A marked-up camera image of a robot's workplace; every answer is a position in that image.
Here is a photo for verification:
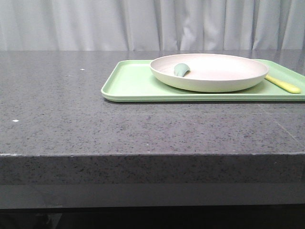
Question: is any light green serving tray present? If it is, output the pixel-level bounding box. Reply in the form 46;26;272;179
101;59;305;102

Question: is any green plastic spoon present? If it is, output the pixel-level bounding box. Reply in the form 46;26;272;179
174;63;190;77

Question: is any beige round plate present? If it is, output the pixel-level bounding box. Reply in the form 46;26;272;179
150;53;269;93

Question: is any yellow plastic fork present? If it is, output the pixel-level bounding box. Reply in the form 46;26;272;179
265;75;302;94

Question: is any white pleated curtain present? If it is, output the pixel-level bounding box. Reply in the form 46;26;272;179
0;0;305;51

